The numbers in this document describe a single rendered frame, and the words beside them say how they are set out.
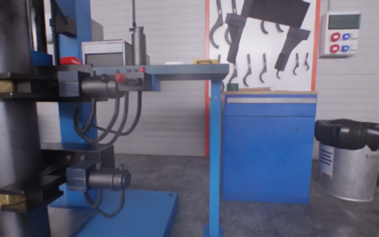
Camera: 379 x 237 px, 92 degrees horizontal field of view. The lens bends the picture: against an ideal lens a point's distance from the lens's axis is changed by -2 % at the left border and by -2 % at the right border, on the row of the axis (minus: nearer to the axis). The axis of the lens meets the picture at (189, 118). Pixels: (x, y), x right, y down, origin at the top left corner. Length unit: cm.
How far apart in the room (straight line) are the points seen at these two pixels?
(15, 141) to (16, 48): 42
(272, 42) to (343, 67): 101
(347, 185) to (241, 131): 104
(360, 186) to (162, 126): 231
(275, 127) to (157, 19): 221
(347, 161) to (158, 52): 250
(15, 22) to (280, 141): 178
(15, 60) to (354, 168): 237
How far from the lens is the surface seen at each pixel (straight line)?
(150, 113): 292
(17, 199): 114
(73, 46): 150
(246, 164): 170
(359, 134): 200
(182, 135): 286
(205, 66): 96
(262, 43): 289
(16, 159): 117
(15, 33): 118
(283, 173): 180
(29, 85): 101
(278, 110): 167
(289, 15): 50
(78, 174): 111
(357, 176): 214
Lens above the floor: 91
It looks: 7 degrees down
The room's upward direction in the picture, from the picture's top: straight up
